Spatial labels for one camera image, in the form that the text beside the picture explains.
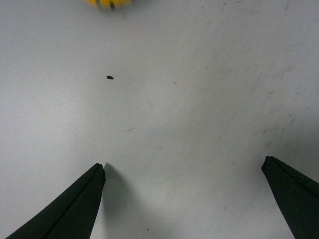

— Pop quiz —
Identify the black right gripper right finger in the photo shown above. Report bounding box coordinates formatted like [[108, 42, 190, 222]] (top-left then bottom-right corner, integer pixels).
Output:
[[262, 156, 319, 239]]

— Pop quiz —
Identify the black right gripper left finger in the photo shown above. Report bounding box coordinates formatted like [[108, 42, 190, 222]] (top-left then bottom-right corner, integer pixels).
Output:
[[8, 163, 106, 239]]

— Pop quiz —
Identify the yellow beetle toy car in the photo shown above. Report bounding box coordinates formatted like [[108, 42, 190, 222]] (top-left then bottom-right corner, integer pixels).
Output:
[[84, 0, 133, 9]]

